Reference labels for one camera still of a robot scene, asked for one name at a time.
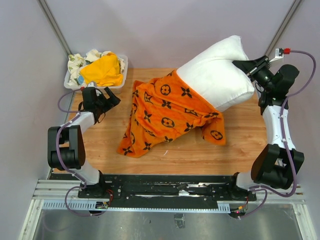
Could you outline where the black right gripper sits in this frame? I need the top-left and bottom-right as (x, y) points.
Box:
(233, 55), (275, 92)

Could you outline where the white pillow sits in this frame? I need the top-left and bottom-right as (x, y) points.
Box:
(176, 35), (255, 112)

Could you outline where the orange monogram pillowcase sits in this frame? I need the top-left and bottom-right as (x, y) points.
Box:
(117, 70), (226, 158)

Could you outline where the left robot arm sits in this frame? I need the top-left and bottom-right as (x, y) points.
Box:
(47, 85), (121, 198)

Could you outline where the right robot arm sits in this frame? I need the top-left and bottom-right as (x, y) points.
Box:
(226, 56), (305, 200)

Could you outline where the white plastic bin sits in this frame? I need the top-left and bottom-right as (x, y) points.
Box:
(64, 49), (129, 94)

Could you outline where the yellow cloth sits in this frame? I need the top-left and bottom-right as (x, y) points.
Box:
(79, 49), (124, 87)

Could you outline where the floral patterned cloth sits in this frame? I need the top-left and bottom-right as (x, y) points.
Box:
(66, 49), (125, 88)

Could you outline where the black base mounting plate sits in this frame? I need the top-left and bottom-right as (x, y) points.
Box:
(78, 174), (257, 203)

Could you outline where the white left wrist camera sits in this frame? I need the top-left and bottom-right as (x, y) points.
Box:
(87, 81), (98, 89)

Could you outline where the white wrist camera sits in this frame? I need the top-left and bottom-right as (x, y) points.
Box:
(269, 48), (285, 63)
(87, 81), (98, 89)

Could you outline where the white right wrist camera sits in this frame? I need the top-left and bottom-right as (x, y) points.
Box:
(269, 48), (285, 63)

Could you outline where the right aluminium frame post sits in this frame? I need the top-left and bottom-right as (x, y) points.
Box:
(264, 0), (304, 56)

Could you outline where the aluminium frame post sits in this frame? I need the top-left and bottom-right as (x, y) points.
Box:
(264, 0), (304, 56)
(37, 0), (72, 56)

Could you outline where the slotted aluminium cable rail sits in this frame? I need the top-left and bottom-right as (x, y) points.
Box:
(42, 198), (231, 214)

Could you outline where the left aluminium frame post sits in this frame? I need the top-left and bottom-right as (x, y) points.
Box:
(37, 0), (72, 56)

